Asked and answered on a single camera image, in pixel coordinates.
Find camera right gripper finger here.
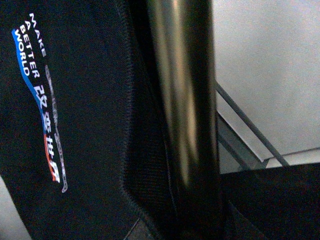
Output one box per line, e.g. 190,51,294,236
221,163,320,240

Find black t-shirt with logo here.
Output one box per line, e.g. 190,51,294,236
0,0,179,240

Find dark metal rack pole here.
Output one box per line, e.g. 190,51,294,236
146,0,224,240

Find grey metal rack frame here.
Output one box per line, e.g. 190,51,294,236
214,82,291,173

